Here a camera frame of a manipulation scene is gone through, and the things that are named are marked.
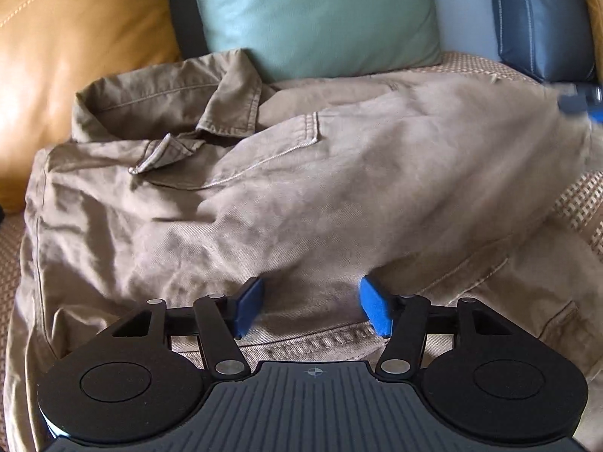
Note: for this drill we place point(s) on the brown jacket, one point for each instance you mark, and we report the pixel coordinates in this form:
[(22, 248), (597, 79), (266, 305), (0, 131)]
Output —
[(329, 188)]

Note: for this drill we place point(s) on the green leather cushion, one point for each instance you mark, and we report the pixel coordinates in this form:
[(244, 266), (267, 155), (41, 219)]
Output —
[(306, 19)]

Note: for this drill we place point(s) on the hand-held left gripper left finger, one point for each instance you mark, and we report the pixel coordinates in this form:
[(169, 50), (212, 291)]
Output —
[(249, 306)]

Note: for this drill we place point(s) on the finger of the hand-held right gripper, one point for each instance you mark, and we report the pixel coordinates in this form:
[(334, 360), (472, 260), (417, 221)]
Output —
[(577, 103)]

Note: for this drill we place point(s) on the small orange leather cushion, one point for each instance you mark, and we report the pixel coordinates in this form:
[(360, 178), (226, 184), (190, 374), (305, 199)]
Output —
[(594, 0)]

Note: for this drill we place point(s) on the brown woven seat mat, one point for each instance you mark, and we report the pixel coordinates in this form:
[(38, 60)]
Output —
[(579, 207)]

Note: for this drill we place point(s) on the blue leather cushion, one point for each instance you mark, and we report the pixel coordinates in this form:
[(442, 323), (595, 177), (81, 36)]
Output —
[(537, 19)]

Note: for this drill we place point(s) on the dark leather sofa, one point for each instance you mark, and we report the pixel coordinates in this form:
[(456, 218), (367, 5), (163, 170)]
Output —
[(186, 19)]

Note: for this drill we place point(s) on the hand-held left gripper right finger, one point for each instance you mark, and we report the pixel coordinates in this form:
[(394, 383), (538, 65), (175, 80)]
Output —
[(374, 306)]

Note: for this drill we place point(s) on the large orange leather cushion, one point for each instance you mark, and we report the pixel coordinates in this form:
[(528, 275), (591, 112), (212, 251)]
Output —
[(70, 56)]

